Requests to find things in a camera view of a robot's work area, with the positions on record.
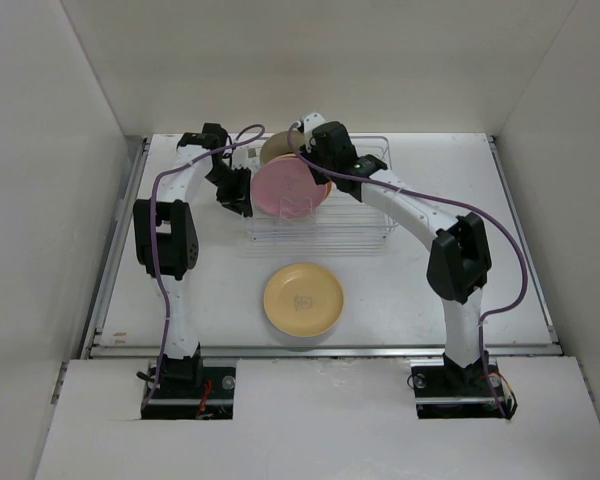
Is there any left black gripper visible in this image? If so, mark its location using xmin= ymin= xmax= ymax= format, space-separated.
xmin=204 ymin=164 xmax=252 ymax=218

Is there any pink plastic plate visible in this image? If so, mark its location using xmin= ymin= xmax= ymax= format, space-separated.
xmin=251 ymin=157 xmax=326 ymax=218

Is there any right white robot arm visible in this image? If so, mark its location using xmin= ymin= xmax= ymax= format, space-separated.
xmin=298 ymin=113 xmax=492 ymax=394

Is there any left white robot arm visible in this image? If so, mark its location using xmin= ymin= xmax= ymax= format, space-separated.
xmin=133 ymin=123 xmax=253 ymax=397

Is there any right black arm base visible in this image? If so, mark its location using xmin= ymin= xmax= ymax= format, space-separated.
xmin=407 ymin=364 xmax=518 ymax=420

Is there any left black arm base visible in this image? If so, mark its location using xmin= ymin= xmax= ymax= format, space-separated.
xmin=140 ymin=365 xmax=237 ymax=420

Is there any beige plastic plate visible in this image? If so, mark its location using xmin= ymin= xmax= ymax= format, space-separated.
xmin=259 ymin=132 xmax=293 ymax=166

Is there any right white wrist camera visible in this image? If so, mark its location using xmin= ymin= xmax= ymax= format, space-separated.
xmin=297 ymin=111 xmax=326 ymax=152

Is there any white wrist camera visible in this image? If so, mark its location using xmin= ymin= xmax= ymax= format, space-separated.
xmin=232 ymin=147 xmax=260 ymax=170
xmin=297 ymin=111 xmax=326 ymax=152

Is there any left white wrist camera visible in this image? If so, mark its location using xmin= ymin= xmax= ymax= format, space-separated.
xmin=232 ymin=147 xmax=260 ymax=170

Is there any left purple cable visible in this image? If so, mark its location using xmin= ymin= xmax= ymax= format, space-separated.
xmin=138 ymin=124 xmax=267 ymax=416

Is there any purple cable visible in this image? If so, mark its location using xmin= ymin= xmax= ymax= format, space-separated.
xmin=138 ymin=124 xmax=267 ymax=416
xmin=287 ymin=122 xmax=529 ymax=419

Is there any white wire dish rack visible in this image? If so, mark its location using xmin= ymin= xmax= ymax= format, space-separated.
xmin=245 ymin=140 xmax=397 ymax=251

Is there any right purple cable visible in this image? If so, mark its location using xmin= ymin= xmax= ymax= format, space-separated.
xmin=287 ymin=122 xmax=529 ymax=419

